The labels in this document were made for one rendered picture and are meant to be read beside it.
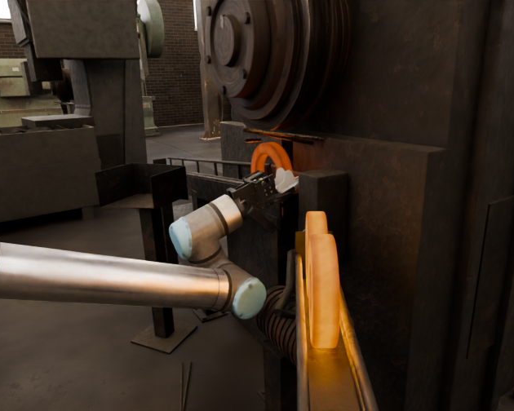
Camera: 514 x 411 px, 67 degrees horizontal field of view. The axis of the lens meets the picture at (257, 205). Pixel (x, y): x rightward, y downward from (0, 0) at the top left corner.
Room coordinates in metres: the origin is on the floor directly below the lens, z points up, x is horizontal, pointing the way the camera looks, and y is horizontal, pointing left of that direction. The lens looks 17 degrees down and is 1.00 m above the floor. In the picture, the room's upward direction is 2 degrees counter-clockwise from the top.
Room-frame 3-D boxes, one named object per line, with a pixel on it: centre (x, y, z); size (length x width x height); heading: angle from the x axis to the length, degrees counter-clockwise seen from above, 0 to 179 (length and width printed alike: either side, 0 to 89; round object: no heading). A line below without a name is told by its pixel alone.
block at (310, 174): (0.93, -0.17, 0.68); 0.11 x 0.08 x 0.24; 119
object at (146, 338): (1.45, 0.43, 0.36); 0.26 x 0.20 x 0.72; 64
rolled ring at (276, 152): (1.13, -0.04, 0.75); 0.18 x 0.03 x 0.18; 30
